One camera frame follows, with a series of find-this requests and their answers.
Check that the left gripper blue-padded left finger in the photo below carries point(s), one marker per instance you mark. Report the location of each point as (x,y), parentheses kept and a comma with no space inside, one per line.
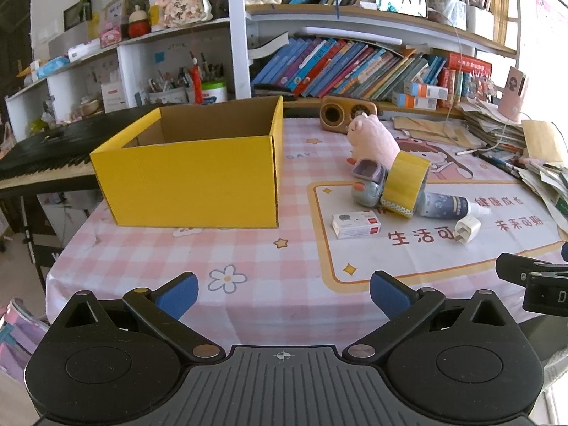
(160,310)

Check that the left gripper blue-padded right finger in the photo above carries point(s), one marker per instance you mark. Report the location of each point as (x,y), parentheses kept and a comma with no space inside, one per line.
(408,310)

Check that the small white red box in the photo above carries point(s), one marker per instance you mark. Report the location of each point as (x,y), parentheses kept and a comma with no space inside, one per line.
(356,224)

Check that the white charger plug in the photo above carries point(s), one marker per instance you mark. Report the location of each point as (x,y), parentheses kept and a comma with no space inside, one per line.
(466,229)

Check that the blue white spray bottle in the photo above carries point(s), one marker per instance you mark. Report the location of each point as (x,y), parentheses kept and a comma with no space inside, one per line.
(450,207)

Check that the yellow tape roll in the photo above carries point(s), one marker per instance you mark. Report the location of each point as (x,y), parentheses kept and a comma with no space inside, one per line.
(404,183)

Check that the grey purple toy truck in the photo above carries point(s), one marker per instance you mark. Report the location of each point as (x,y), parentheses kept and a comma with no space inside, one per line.
(370,178)

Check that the pink plush pig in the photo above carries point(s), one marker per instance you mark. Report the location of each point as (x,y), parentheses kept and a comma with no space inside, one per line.
(371,140)

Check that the pink checkered tablecloth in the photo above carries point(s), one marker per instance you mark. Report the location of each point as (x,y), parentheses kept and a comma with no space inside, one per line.
(299,284)

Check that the stack of papers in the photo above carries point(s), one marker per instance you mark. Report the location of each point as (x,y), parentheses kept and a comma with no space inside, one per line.
(532,151)

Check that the yellow cardboard box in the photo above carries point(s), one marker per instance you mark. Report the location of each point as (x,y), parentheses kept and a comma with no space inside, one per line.
(193,166)

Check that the black electronic keyboard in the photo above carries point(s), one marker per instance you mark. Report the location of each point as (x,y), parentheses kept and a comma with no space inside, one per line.
(59,160)

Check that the pink phone holder cup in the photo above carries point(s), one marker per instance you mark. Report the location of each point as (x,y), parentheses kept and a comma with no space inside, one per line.
(513,94)

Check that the wooden retro speaker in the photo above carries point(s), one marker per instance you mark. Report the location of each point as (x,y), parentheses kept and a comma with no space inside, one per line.
(337,112)

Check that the orange white box lower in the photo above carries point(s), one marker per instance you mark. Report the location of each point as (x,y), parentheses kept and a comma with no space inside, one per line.
(403,100)

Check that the orange white box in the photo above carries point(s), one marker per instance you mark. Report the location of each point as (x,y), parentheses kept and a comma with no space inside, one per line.
(425,91)
(403,100)

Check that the orange white box upper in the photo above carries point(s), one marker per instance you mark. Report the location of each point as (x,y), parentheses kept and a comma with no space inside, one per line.
(425,91)

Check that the green lid white jar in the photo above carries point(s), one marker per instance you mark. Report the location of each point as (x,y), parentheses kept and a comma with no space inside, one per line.
(214,92)

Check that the red bottle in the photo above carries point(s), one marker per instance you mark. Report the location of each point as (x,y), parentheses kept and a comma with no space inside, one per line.
(196,81)

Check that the row of leaning books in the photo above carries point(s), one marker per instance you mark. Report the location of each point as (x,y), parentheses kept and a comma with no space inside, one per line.
(315,67)

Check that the white bookshelf unit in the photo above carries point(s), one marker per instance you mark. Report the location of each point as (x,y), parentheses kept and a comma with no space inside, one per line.
(229,40)

